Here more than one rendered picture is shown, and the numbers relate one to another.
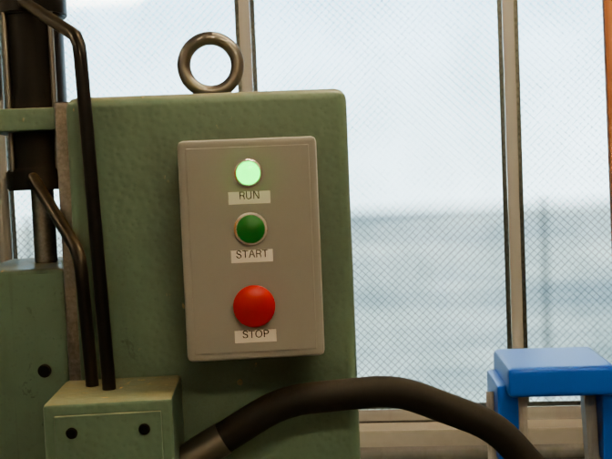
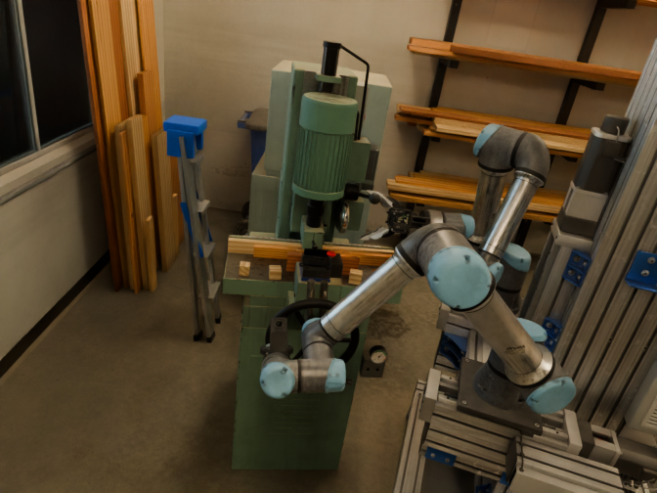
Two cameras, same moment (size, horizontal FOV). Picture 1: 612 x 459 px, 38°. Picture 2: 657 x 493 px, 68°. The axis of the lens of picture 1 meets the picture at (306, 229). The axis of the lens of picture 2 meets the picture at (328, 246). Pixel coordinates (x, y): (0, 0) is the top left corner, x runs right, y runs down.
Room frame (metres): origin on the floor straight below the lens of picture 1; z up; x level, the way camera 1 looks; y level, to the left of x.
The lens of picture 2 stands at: (0.91, 1.91, 1.73)
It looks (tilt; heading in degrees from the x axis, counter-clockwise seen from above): 26 degrees down; 263
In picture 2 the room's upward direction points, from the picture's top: 9 degrees clockwise
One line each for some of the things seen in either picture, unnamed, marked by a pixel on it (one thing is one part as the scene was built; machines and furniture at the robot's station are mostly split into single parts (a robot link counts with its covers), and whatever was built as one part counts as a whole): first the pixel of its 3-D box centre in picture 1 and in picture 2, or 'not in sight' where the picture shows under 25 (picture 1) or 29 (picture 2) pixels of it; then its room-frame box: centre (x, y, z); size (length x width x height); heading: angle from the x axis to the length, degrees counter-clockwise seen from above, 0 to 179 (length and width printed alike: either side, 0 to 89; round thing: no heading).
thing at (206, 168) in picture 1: (251, 247); (356, 105); (0.68, 0.04, 1.40); 0.10 x 0.06 x 0.16; 93
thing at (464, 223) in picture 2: not in sight; (454, 226); (0.37, 0.53, 1.16); 0.11 x 0.08 x 0.09; 3
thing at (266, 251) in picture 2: not in sight; (337, 256); (0.70, 0.36, 0.92); 0.60 x 0.02 x 0.04; 3
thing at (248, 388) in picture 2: not in sight; (291, 356); (0.81, 0.25, 0.36); 0.58 x 0.45 x 0.71; 93
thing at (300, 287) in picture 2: not in sight; (317, 285); (0.78, 0.56, 0.92); 0.15 x 0.13 x 0.09; 3
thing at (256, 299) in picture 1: (254, 306); not in sight; (0.64, 0.04, 1.36); 0.03 x 0.01 x 0.03; 93
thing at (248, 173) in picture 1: (248, 173); not in sight; (0.64, 0.04, 1.46); 0.02 x 0.01 x 0.02; 93
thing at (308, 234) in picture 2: not in sight; (312, 234); (0.80, 0.35, 0.99); 0.14 x 0.07 x 0.09; 93
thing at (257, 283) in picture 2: not in sight; (313, 283); (0.78, 0.48, 0.87); 0.61 x 0.30 x 0.06; 3
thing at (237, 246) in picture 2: not in sight; (312, 250); (0.79, 0.35, 0.93); 0.60 x 0.02 x 0.05; 3
